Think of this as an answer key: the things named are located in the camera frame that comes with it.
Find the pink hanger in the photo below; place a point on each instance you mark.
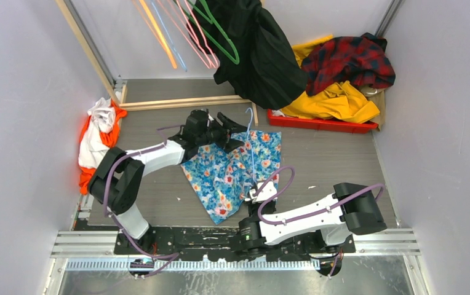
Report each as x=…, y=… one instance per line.
x=181, y=15

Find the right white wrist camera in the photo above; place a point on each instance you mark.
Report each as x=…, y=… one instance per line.
x=261, y=192

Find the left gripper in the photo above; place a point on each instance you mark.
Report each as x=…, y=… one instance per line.
x=224, y=133

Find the yellow garment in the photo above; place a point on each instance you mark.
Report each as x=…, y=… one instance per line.
x=341, y=101

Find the blue patterned garment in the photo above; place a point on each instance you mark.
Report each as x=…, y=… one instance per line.
x=222, y=180

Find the aluminium frame post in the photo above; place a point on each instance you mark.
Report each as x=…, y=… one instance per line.
x=92, y=44

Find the orange hanger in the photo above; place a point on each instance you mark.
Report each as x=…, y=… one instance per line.
x=151, y=22

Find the blue hanger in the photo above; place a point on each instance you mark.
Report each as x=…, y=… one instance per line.
x=175, y=54
x=252, y=155

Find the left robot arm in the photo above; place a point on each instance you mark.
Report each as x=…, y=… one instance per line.
x=116, y=181

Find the white garment in bin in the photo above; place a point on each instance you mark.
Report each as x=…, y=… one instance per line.
x=277, y=113

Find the red plaid shirt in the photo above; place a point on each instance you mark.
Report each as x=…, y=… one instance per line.
x=358, y=60

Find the wooden clothes rack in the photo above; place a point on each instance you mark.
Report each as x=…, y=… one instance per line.
x=146, y=105

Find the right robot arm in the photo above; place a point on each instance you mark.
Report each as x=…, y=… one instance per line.
x=350, y=209

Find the white and orange clothes pile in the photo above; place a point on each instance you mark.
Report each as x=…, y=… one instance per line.
x=99, y=134

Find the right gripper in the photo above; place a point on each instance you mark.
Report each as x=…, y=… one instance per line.
x=253, y=204

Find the red plastic bin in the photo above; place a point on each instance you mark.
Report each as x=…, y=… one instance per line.
x=320, y=124

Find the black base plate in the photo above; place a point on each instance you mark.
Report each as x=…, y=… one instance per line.
x=193, y=243

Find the black pleated skirt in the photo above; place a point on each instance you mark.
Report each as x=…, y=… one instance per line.
x=255, y=56

